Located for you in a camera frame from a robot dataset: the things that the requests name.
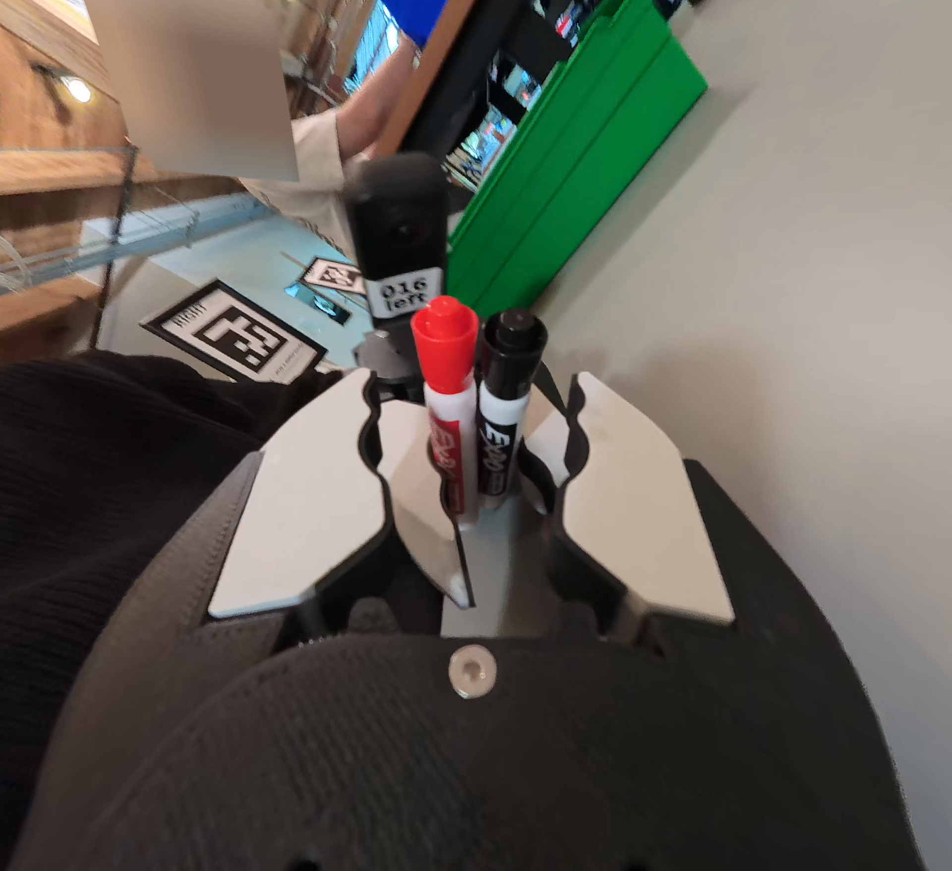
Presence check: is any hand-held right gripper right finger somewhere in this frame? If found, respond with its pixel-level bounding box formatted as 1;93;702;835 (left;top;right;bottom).
554;370;736;625

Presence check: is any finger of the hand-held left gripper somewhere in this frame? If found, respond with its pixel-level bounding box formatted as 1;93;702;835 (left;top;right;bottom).
374;401;477;609
519;410;574;517

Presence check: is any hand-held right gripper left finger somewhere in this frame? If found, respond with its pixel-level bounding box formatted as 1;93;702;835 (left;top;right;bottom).
207;367;393;620

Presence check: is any black dry erase marker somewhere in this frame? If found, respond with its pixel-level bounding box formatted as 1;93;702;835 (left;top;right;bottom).
476;309;549;515

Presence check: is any red dry erase marker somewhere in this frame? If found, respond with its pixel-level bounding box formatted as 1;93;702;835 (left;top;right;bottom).
411;296;480;530

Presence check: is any small printed tag board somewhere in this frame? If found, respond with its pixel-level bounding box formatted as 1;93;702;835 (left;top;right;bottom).
297;255;369;297

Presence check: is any large printed tag board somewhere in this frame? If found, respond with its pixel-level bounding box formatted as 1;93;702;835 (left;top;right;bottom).
140;278;328;385

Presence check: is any brown edged table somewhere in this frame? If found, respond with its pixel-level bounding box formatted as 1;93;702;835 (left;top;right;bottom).
372;0;641;166

